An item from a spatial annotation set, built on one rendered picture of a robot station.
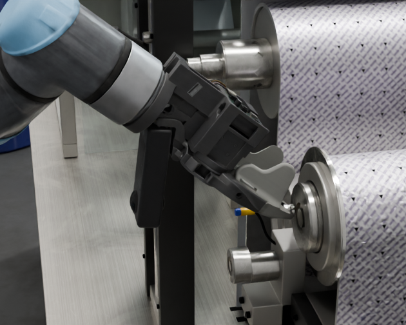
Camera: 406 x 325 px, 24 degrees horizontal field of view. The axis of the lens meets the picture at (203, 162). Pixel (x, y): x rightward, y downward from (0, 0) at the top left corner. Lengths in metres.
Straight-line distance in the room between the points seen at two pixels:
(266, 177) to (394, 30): 0.30
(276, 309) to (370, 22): 0.36
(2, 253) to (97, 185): 1.63
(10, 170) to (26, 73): 3.18
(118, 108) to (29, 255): 2.55
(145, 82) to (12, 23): 0.13
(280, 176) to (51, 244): 0.77
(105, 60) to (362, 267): 0.34
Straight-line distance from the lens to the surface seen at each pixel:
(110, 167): 1.92
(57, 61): 0.87
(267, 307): 1.06
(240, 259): 1.03
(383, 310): 1.01
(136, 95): 0.88
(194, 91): 0.91
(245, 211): 1.04
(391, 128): 1.20
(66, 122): 1.94
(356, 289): 0.99
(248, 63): 1.15
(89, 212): 1.76
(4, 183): 3.96
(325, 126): 1.16
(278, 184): 0.97
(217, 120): 0.91
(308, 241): 0.98
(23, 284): 3.26
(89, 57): 0.87
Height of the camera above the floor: 1.72
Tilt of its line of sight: 25 degrees down
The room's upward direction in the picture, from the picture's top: straight up
